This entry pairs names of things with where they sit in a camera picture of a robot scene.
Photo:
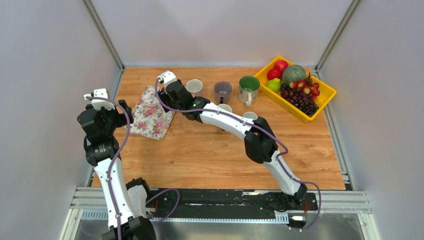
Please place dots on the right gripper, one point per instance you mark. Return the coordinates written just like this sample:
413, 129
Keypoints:
166, 100

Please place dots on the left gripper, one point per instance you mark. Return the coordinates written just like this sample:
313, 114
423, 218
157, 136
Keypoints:
122, 119

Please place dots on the pink faceted mug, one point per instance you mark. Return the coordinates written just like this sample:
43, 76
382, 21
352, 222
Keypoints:
195, 87

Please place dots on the mauve mug black handle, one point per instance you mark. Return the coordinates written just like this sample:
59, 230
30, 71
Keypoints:
222, 92

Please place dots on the dark green mug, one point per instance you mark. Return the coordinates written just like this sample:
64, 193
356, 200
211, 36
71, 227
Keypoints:
225, 107

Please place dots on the cream floral mug green inside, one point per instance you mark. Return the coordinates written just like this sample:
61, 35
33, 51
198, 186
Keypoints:
248, 89

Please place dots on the grey blue mug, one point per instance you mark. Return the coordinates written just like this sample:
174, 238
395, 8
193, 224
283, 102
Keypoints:
250, 115

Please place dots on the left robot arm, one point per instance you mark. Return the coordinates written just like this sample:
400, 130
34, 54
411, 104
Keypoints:
125, 202

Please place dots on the left arm base link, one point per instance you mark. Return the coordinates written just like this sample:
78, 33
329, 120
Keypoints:
139, 192

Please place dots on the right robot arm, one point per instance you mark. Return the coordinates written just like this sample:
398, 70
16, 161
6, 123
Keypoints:
260, 143

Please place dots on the floral serving tray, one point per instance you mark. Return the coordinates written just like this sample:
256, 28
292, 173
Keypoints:
150, 120

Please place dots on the green pear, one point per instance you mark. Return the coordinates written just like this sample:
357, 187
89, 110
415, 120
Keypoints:
274, 85

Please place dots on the red apple lower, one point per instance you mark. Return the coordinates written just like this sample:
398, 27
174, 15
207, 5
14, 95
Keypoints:
274, 73

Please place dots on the red apple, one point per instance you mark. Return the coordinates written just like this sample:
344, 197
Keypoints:
274, 73
280, 65

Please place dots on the red apple upper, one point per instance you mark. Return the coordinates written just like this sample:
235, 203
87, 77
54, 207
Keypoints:
280, 65

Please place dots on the green melon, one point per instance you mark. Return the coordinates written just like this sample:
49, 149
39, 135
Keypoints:
293, 73

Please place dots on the dark purple grape bunch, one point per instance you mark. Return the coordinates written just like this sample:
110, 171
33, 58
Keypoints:
300, 100

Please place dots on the red cherry cluster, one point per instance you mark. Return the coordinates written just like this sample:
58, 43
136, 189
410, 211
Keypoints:
306, 86

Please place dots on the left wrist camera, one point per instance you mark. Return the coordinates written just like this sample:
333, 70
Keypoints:
99, 99

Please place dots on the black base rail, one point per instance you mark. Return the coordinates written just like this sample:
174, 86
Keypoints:
228, 204

